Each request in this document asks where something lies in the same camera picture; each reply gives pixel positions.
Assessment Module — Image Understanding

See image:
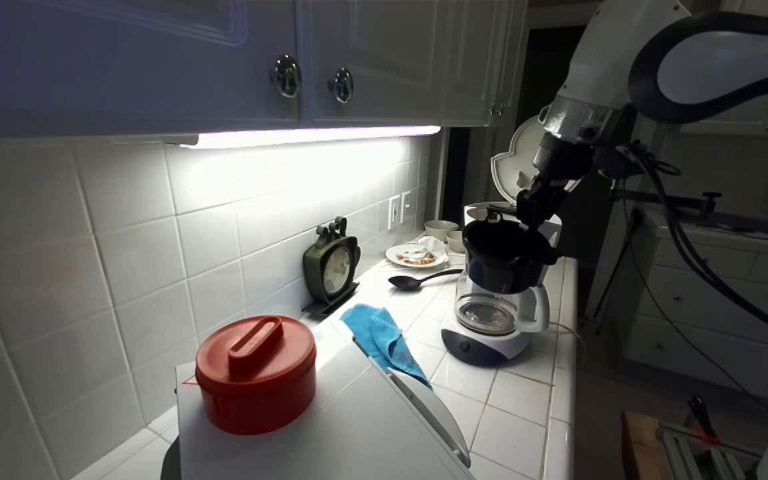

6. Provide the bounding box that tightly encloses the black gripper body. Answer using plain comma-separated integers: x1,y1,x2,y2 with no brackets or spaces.
531,130,598,194

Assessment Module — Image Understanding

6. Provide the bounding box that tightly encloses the black coffee strainer basket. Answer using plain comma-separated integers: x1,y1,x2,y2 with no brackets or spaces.
459,216,561,295

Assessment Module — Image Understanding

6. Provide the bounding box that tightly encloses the white coffee maker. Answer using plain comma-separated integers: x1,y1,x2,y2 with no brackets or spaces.
439,111,573,367

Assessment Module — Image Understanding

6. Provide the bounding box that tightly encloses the small white bowl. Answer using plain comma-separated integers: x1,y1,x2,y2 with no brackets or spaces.
425,216,465,240

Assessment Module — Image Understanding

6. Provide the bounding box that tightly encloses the black tripod stand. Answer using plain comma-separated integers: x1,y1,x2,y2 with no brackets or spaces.
586,186,725,335

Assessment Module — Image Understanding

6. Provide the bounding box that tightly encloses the white plate with food scraps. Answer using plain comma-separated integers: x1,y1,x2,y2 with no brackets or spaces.
383,238,450,272

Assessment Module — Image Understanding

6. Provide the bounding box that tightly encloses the black spoon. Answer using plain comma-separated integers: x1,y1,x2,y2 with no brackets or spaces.
387,263,465,294

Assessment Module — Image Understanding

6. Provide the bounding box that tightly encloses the blue cloth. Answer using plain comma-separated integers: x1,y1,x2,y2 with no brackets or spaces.
338,302,431,388

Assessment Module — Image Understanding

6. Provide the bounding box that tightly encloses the white cabinet door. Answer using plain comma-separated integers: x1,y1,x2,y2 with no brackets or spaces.
0,0,305,139
299,0,501,130

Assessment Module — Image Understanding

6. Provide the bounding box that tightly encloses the dark analog clock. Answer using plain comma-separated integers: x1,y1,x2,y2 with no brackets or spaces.
301,216,366,320

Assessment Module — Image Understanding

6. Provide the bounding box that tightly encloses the white drawer cabinet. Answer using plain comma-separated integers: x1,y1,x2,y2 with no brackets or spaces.
621,210,768,407

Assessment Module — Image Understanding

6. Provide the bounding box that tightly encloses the metal cabinet knob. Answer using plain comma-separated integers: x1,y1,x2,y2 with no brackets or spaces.
329,64,357,107
269,50,305,102

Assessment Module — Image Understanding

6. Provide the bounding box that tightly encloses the under-cabinet light strip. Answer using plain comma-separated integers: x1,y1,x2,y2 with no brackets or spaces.
165,123,445,151

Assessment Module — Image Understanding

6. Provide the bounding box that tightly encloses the wooden board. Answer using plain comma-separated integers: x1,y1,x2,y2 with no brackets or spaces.
621,407,675,480

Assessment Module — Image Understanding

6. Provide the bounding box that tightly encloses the white toaster oven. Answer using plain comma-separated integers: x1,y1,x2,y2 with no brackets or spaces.
161,342,474,480

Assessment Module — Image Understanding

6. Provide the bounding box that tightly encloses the red round lidded container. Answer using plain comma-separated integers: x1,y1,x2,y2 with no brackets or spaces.
193,311,321,438

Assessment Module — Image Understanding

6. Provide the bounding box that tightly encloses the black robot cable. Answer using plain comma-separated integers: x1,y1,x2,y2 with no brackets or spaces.
621,140,768,348

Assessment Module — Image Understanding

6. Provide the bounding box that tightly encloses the glass carafe with white handle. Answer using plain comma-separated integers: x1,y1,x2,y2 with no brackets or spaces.
450,270,551,342

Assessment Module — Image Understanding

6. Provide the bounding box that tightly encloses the white wall outlet plate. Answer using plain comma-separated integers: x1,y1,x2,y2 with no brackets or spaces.
383,186,414,234

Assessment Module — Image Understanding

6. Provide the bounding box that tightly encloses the white wall cabinet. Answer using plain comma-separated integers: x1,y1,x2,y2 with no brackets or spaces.
681,87,768,140

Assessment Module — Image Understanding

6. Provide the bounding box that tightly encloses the red handled tool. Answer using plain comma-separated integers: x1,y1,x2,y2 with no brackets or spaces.
683,395,719,448

